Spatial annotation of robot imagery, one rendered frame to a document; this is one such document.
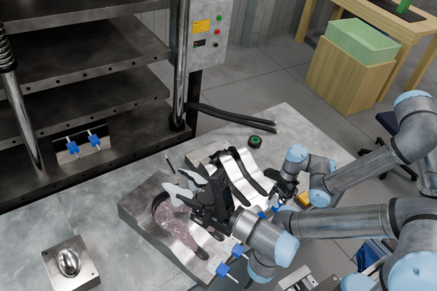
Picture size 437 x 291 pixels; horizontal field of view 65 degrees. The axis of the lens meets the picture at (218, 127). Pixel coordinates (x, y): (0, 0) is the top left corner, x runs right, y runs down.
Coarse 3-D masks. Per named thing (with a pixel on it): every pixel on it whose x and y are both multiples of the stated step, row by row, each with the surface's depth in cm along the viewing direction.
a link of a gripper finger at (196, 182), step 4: (180, 172) 93; (184, 172) 92; (188, 172) 91; (192, 172) 92; (188, 176) 91; (192, 176) 91; (196, 176) 91; (200, 176) 91; (188, 180) 94; (192, 180) 91; (196, 180) 90; (200, 180) 90; (204, 180) 90; (192, 184) 93; (196, 184) 89; (200, 184) 89; (204, 184) 89; (192, 188) 94; (196, 188) 92; (200, 188) 91
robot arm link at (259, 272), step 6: (252, 252) 86; (252, 258) 85; (252, 264) 86; (258, 264) 83; (264, 264) 82; (252, 270) 87; (258, 270) 85; (264, 270) 84; (270, 270) 83; (276, 270) 87; (252, 276) 88; (258, 276) 86; (264, 276) 86; (270, 276) 86; (258, 282) 88; (264, 282) 88
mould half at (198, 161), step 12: (216, 144) 186; (228, 144) 187; (240, 144) 177; (192, 156) 177; (204, 156) 178; (228, 156) 170; (192, 168) 175; (204, 168) 164; (216, 168) 164; (228, 168) 166; (252, 168) 171; (240, 180) 166; (264, 180) 168; (252, 192) 161; (240, 204) 155; (252, 204) 156; (264, 204) 156
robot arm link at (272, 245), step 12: (252, 228) 80; (264, 228) 80; (276, 228) 80; (252, 240) 80; (264, 240) 78; (276, 240) 78; (288, 240) 78; (264, 252) 79; (276, 252) 77; (288, 252) 77; (276, 264) 82; (288, 264) 77
